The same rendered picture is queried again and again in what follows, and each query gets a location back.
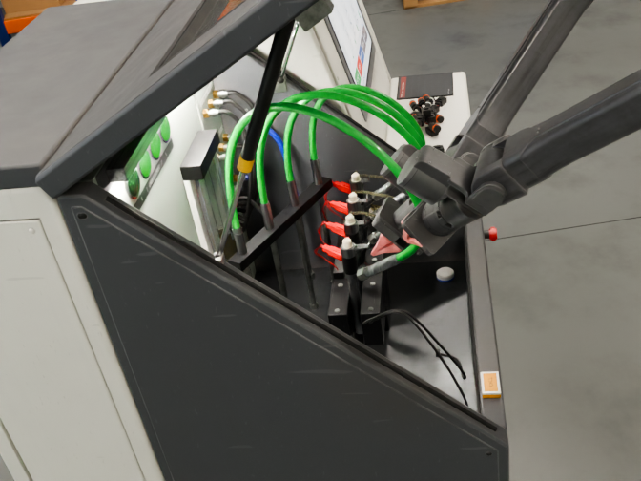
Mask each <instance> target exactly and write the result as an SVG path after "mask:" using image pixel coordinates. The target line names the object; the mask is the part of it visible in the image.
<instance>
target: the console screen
mask: <svg viewBox="0 0 641 481"><path fill-rule="evenodd" d="M331 1H332V2H333V4H334V9H333V12H332V13H331V14H329V15H328V16H327V17H325V18H324V22H325V24H326V27H327V29H328V31H329V33H330V36H331V38H332V41H333V43H334V45H335V48H336V50H337V53H338V55H339V58H340V60H341V63H342V66H343V68H344V71H345V73H346V76H347V78H348V81H349V83H350V84H358V85H363V86H366V87H370V88H371V84H372V76H373V69H374V60H375V52H376V48H375V45H374V43H373V40H372V37H371V35H370V32H369V29H368V27H367V25H366V22H365V19H364V17H363V14H362V10H361V7H360V4H359V2H358V0H331ZM360 110H361V112H362V116H363V119H364V121H365V122H367V117H368V112H367V111H365V110H362V109H360Z"/></svg>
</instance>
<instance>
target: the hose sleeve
mask: <svg viewBox="0 0 641 481"><path fill-rule="evenodd" d="M397 254H399V253H396V254H394V255H391V256H389V257H387V258H385V259H383V260H381V261H378V262H376V263H373V264H371V265H369V266H367V267H365V268H364V269H363V273H364V275H365V276H366V277H367V278H369V277H372V276H375V275H376V274H379V273H380V272H383V271H384V270H386V269H388V268H391V267H394V266H396V265H398V264H399V263H402V262H401V261H398V260H397V257H396V256H397Z"/></svg>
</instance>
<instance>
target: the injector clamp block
mask: <svg viewBox="0 0 641 481"><path fill-rule="evenodd" d="M375 231H377V229H376V228H374V227H373V226H372V222H371V223H370V224H369V225H368V232H367V236H369V235H370V234H372V233H373V232H375ZM376 244H377V242H376V243H374V244H370V249H366V253H365V262H367V263H368V264H369V265H371V264H373V263H376V262H378V261H381V260H383V259H385V258H387V257H389V253H383V254H380V255H377V256H372V255H371V252H372V250H373V248H374V247H375V245H376ZM387 275H388V269H386V270H384V271H383V272H380V273H379V274H376V275H375V276H372V277H371V278H369V279H367V280H364V281H363V284H362V303H361V313H360V315H361V321H362V323H363V322H364V321H366V320H368V319H370V318H373V317H375V316H377V315H379V314H381V313H383V312H385V311H388V310H390V303H391V301H390V292H389V284H388V277H387ZM347 281H348V279H346V278H345V274H344V278H343V279H334V277H333V281H332V288H331V295H330V302H329V308H328V315H327V316H328V322H329V323H330V324H331V325H333V326H334V327H336V328H337V329H339V330H341V331H342V332H344V333H346V334H347V335H349V336H351V337H352V338H353V333H354V332H356V328H355V322H354V316H353V310H352V303H351V298H350V291H349V289H348V283H347ZM389 324H390V314H389V315H387V316H385V317H383V318H381V319H378V320H377V321H374V322H373V323H372V324H369V322H368V323H366V324H362V334H363V340H364V344H365V345H383V344H384V332H385V331H389Z"/></svg>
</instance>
